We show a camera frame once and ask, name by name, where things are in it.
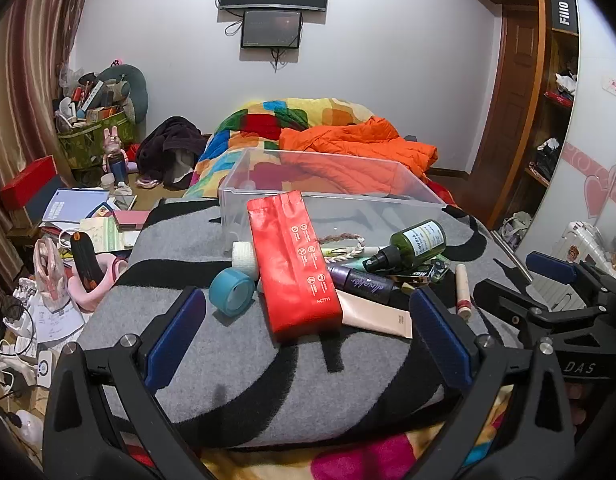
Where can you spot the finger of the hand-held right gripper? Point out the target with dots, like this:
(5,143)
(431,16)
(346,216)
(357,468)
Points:
(508,302)
(550,266)

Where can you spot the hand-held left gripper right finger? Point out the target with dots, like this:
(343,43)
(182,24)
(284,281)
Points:
(440,340)

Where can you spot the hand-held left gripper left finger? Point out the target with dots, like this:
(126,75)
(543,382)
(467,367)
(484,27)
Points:
(175,340)

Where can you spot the white lip balm stick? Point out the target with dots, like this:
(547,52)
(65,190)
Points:
(463,290)

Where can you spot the beige cosmetic tube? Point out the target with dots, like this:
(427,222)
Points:
(378,317)

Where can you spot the teal tape roll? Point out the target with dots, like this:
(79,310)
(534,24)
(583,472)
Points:
(222,290)

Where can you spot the small black box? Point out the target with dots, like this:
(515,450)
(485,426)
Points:
(415,275)

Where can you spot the purple cosmetic tube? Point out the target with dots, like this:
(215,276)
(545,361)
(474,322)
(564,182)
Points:
(363,285)

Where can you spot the green spray bottle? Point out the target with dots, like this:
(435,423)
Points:
(418,242)

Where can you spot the white gauze roll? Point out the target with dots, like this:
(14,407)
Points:
(243,257)

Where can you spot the white gold pen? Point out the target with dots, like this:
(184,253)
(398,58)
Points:
(370,250)

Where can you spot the red foil packet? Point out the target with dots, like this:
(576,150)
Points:
(288,270)

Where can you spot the clear plastic storage bin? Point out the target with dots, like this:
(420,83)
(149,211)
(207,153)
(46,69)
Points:
(235,185)

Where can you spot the white suitcase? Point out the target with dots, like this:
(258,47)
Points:
(580,240)

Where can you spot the white handbag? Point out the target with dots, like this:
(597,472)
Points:
(515,225)

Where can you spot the grey black blanket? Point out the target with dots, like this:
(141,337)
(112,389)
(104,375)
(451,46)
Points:
(227,360)

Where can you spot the pink plastic device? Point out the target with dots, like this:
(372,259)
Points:
(110,270)

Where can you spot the black orange tool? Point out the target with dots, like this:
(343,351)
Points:
(85,260)

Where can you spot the loose white papers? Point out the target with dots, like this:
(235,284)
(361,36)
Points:
(52,320)

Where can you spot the floral yellow pink blanket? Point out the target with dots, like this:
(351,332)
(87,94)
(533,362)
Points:
(388,455)

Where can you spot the green white notebook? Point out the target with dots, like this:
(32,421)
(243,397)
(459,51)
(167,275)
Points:
(100,235)

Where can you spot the pink book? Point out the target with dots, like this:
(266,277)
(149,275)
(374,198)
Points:
(130,219)

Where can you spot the white charger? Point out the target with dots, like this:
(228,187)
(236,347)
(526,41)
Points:
(45,366)

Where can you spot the white heart-print wardrobe door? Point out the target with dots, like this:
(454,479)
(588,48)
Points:
(598,135)

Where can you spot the pink bag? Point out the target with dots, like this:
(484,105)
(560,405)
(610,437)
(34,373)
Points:
(50,275)

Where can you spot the wooden wardrobe shelf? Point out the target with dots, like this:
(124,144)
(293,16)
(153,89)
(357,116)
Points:
(548,110)

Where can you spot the wooden door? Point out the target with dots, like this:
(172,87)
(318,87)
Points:
(513,110)

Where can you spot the blue white paper stack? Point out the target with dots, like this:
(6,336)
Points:
(70,205)

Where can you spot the pink rabbit toy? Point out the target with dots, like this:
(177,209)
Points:
(113,152)

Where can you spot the dark purple cloth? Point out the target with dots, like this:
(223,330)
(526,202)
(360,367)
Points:
(170,135)

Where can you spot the orange duvet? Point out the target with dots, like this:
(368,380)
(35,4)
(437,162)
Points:
(353,145)

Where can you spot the red box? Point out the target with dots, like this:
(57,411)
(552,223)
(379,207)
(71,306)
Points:
(30,182)

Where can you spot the green storage basket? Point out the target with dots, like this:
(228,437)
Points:
(85,145)

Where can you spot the colourful patchwork quilt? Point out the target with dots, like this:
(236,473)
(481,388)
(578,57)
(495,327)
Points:
(258,127)

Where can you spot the grey neck pillow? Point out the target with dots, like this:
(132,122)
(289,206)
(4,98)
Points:
(135,92)

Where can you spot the black sign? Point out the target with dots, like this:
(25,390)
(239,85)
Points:
(563,12)

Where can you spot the striped curtain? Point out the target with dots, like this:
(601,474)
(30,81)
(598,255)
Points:
(22,85)

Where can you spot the small black wall monitor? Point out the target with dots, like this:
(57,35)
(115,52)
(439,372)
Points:
(271,28)

